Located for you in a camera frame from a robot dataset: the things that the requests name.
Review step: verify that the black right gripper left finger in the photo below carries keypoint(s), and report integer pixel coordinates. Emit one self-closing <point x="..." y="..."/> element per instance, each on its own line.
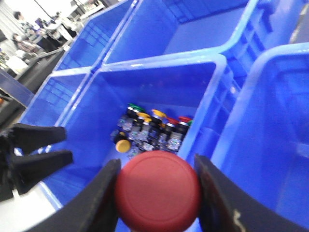
<point x="92" y="210"/>

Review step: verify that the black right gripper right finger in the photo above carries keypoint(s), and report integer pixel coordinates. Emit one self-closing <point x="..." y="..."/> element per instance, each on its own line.
<point x="227" y="208"/>

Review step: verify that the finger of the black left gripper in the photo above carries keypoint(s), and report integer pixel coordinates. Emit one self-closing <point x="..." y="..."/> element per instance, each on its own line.
<point x="29" y="138"/>
<point x="28" y="171"/>

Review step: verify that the red push button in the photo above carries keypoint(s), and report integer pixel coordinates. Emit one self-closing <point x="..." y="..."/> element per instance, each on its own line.
<point x="169" y="127"/>
<point x="182" y="128"/>
<point x="157" y="192"/>

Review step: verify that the yellow push button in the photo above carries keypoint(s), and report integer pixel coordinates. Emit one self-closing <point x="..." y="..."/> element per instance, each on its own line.
<point x="157" y="119"/>
<point x="144" y="132"/>
<point x="122" y="144"/>

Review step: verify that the blue left neighbour bin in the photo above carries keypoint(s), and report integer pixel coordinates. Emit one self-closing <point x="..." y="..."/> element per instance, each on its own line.
<point x="55" y="94"/>

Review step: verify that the lying yellow push button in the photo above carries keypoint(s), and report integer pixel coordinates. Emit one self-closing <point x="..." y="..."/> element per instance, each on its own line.
<point x="122" y="144"/>

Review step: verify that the blue right plastic bin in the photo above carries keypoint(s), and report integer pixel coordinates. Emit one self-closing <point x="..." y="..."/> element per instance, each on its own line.
<point x="264" y="146"/>

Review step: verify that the blue plastic bin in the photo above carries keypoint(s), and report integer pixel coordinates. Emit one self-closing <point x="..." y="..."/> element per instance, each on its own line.
<point x="264" y="146"/>
<point x="203" y="88"/>

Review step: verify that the blue left plastic bin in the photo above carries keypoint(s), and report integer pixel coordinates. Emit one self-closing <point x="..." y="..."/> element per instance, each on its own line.
<point x="203" y="88"/>

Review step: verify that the green push button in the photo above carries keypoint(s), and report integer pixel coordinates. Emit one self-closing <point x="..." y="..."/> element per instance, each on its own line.
<point x="132" y="110"/>

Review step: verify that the blue rear left bin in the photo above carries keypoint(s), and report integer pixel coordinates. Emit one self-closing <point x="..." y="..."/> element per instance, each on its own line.
<point x="240" y="30"/>

